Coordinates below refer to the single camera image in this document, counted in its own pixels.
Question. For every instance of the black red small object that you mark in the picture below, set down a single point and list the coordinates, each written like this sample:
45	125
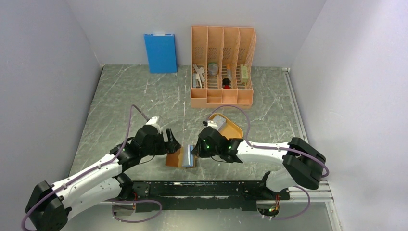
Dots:
226	82

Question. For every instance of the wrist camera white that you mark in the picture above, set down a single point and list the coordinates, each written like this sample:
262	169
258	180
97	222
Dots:
154	121
210	123

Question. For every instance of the brown leather card holder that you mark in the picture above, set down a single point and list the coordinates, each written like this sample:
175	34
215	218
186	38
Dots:
183	158

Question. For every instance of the grey round tin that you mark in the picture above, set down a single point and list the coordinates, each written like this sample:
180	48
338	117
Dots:
212	69

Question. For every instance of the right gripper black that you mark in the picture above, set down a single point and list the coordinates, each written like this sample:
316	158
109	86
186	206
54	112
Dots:
198	150

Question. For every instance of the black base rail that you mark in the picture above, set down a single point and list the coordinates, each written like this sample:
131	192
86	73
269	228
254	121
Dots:
192	195

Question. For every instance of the credit cards stack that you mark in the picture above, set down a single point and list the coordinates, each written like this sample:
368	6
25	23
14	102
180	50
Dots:
219	121

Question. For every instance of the yellow oval tray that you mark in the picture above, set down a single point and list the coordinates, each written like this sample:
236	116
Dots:
231	130

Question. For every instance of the blue box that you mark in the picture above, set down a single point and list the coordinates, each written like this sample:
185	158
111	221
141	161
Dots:
161	53

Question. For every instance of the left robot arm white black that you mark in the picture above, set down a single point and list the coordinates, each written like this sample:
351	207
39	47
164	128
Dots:
51	206

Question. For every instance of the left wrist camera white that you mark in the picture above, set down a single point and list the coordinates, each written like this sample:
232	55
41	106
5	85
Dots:
154	121

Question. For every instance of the orange desk organizer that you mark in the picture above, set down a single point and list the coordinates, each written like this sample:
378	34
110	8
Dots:
222	45

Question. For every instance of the orange glue stick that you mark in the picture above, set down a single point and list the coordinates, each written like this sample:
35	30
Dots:
229	73

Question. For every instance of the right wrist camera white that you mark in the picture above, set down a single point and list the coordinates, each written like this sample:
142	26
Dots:
210	123

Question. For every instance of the grey metal clips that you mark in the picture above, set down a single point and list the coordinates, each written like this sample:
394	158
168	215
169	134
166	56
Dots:
198	74

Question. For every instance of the green eraser block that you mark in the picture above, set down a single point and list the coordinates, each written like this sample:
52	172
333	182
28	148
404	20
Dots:
244	74

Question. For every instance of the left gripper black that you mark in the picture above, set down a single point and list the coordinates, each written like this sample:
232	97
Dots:
165	147

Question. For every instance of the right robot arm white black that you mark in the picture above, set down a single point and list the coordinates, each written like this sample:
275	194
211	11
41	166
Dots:
300	163

